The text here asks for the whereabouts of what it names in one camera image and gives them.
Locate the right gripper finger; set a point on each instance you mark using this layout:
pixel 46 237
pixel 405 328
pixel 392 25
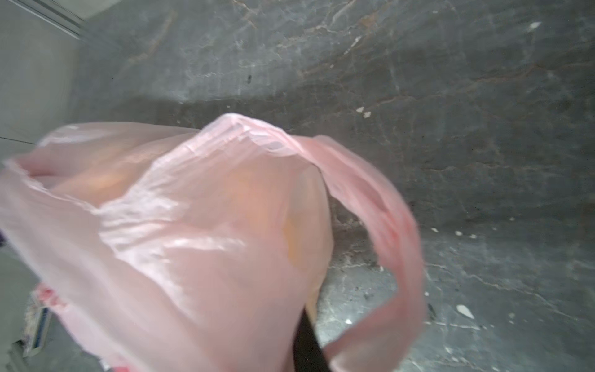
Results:
pixel 307 354

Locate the small printed card box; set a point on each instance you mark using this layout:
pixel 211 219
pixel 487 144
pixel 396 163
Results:
pixel 37 320

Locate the pink plastic bag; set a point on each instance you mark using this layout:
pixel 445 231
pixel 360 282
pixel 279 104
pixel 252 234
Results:
pixel 164 248

